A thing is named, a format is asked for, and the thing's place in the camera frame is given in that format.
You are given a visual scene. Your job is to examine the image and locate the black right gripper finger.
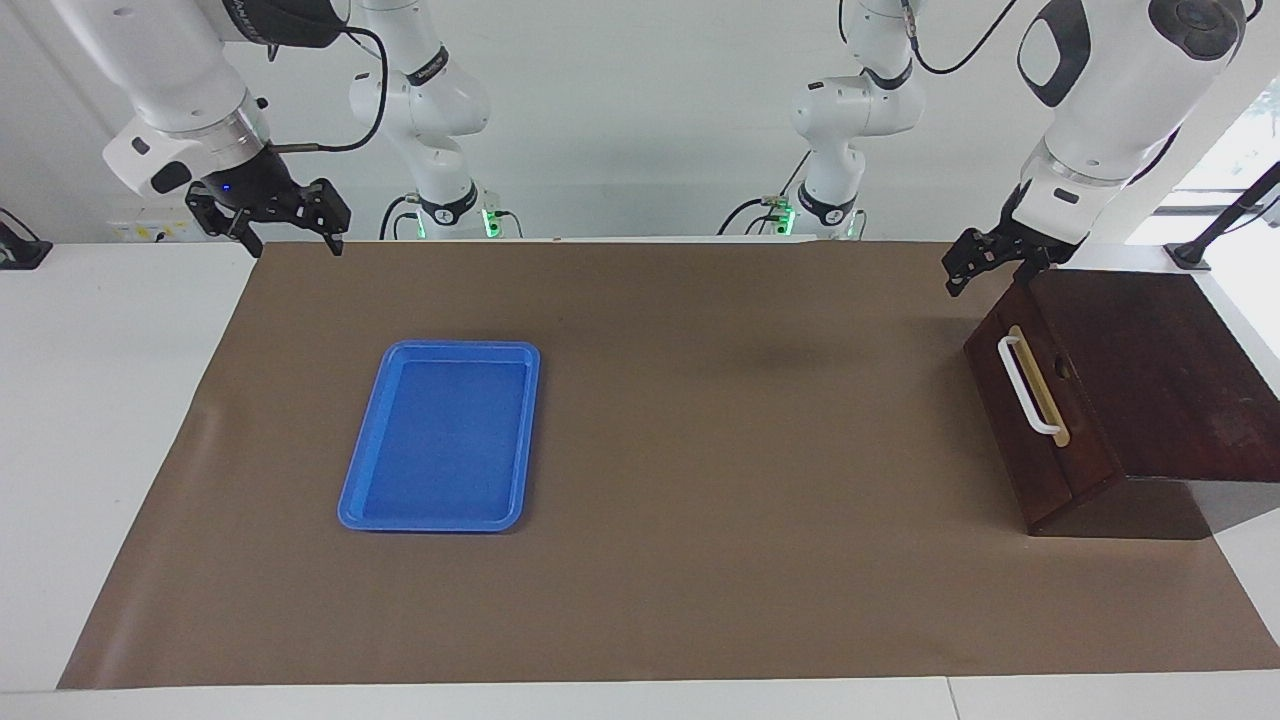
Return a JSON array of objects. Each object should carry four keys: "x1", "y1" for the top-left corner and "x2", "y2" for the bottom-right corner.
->
[
  {"x1": 305, "y1": 177, "x2": 353, "y2": 256},
  {"x1": 186, "y1": 187, "x2": 266, "y2": 258}
]

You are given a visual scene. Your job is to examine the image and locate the wooden drawer with white handle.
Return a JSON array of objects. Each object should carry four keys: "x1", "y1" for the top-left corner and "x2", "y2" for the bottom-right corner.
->
[{"x1": 963, "y1": 272, "x2": 1123, "y2": 521}]

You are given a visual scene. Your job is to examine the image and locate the dark wooden drawer cabinet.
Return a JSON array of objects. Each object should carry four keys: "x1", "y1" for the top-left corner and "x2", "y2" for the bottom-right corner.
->
[{"x1": 963, "y1": 268, "x2": 1280, "y2": 541}]

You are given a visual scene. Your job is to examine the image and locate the black table clamp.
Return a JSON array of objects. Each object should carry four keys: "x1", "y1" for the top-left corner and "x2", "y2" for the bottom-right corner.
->
[{"x1": 0, "y1": 207, "x2": 53, "y2": 271}]

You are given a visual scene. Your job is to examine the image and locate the bright window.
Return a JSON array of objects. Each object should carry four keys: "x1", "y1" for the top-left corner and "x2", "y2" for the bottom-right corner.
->
[{"x1": 1125, "y1": 80, "x2": 1280, "y2": 246}]

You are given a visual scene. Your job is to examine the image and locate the blue plastic tray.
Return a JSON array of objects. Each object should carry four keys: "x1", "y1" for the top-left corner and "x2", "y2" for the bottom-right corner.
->
[{"x1": 337, "y1": 340, "x2": 542, "y2": 533}]

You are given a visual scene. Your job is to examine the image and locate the brown table mat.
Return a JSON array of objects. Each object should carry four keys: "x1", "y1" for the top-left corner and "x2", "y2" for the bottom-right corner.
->
[{"x1": 57, "y1": 240, "x2": 1280, "y2": 691}]

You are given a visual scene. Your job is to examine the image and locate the white wall socket box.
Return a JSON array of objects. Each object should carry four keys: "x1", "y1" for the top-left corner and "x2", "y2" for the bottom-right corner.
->
[{"x1": 108, "y1": 215, "x2": 206, "y2": 243}]

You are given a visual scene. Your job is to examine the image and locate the black camera stand pole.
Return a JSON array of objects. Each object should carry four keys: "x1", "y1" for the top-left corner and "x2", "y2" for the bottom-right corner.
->
[{"x1": 1165, "y1": 160, "x2": 1280, "y2": 271}]

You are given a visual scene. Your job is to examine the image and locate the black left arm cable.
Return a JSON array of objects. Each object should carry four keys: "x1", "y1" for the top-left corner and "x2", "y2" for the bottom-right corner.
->
[{"x1": 900, "y1": 0, "x2": 1021, "y2": 77}]

